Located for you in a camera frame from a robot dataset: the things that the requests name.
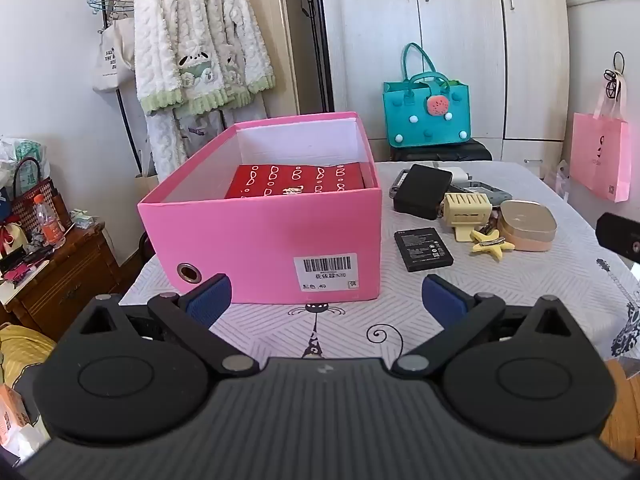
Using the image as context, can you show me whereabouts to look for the orange drink bottle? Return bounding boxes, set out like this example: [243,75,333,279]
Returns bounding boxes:
[34,192,66,248]

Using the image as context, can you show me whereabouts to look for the black battery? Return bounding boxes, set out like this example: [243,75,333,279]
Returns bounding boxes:
[394,227,455,273]

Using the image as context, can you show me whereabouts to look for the gold square compact case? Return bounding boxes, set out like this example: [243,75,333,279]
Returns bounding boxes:
[497,200,557,252]

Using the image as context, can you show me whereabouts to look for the black stool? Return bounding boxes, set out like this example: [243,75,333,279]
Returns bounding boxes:
[389,140,493,163]

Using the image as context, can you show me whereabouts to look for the yellow star hair clip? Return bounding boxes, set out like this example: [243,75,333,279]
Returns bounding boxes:
[470,230,515,262]

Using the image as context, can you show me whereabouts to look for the yellow blanket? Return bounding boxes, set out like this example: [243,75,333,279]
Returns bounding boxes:
[0,324,57,391]

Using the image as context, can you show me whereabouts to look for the wooden nightstand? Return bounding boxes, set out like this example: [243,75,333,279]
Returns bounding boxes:
[0,225,121,341]

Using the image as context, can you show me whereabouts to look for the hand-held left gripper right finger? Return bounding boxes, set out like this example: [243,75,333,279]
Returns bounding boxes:
[390,274,588,378]

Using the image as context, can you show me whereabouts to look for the crumpled white plastic bag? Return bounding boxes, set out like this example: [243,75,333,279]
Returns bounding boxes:
[0,135,48,177]

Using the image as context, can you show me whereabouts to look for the black tripod stand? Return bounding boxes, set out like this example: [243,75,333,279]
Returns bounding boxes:
[292,0,335,113]

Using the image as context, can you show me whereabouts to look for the black hair ties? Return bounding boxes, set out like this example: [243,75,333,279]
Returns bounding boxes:
[604,51,627,102]

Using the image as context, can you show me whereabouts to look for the pink paper bag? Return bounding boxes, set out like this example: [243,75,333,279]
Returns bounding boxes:
[570,80,631,203]

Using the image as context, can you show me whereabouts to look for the white wardrobe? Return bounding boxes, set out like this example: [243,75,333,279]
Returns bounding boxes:
[320,0,571,162]

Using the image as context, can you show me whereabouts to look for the cream hair claw clip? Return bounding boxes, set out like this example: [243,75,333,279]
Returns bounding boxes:
[442,192,493,241]

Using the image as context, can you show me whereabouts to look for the orange white carton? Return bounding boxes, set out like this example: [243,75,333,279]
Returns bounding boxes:
[0,384,32,442]

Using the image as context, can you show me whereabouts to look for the cat print tablecloth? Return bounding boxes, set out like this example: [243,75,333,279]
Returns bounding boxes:
[120,160,640,361]

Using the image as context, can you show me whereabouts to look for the white charger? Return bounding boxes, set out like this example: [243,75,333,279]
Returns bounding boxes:
[435,167,473,187]

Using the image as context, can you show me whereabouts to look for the black coat rack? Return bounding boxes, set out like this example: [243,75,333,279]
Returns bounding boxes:
[100,0,146,176]

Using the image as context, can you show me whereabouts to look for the white fluffy robe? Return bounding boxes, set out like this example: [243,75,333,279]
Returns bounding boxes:
[134,0,276,181]

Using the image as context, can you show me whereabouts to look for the white canvas tote bag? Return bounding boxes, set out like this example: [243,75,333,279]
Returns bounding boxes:
[92,0,136,93]

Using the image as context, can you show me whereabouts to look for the grey pocket router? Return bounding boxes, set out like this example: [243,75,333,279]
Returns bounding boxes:
[390,167,512,209]

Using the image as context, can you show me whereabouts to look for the teal felt handbag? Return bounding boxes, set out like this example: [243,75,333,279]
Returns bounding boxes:
[383,42,473,148]

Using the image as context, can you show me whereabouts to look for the black silicone case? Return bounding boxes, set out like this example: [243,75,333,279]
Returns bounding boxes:
[393,164,453,219]

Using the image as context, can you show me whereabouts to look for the pink cardboard box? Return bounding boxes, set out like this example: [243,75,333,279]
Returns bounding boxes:
[137,112,383,306]

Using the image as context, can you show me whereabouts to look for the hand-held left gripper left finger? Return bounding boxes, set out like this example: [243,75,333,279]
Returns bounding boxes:
[62,274,261,378]

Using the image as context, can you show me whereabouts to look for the brown checkered handbag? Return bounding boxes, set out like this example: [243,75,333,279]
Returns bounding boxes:
[10,157,71,233]

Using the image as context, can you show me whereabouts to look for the red patterned box liner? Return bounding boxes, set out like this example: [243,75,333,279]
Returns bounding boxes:
[225,161,373,200]

